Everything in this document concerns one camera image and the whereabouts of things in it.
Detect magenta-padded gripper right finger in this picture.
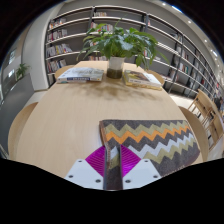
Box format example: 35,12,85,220
119,144,163,191

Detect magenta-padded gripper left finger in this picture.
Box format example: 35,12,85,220
64,144,108,191

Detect zigzag striped grey towel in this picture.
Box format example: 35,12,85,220
98,118,202,191

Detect slatted wooden chair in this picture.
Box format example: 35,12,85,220
187,89,224,151

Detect yellow-edged book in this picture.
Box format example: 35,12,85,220
122,69,165,91

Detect white book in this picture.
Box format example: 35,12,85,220
56,66,105,84

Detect small green plant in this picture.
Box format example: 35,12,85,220
15,62,31,81

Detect green potted plant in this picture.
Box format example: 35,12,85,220
77,20,168,80

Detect round ceiling lights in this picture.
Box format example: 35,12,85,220
161,1,221,58

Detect grey shelf unit with books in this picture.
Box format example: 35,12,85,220
44,4,221,101

